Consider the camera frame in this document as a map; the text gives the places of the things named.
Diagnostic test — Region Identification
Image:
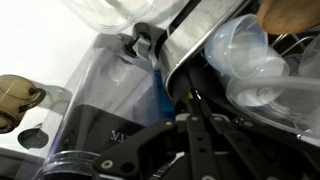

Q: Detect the clear blender pitcher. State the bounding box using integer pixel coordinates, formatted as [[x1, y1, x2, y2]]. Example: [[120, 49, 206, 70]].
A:
[[32, 23, 163, 180]]

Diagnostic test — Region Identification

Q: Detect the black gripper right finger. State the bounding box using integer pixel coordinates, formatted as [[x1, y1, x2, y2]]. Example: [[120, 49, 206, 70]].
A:
[[195, 90, 213, 117]]

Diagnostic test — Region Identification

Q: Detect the brown glass mug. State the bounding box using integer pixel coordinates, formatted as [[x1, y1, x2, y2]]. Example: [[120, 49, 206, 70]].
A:
[[0, 75, 46, 134]]

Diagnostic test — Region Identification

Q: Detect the translucent plastic cup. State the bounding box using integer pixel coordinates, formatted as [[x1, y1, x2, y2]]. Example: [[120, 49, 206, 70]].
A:
[[204, 14, 289, 107]]

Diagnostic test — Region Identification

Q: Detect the stainless steel dish rack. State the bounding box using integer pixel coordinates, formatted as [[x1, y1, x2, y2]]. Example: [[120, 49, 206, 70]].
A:
[[158, 0, 252, 100]]

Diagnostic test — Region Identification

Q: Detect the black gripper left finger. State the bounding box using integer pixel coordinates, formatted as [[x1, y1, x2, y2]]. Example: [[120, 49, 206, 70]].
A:
[[181, 91, 200, 116]]

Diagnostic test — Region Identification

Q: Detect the clear plastic container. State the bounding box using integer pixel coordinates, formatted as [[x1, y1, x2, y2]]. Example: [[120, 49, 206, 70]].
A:
[[226, 77, 320, 139]]

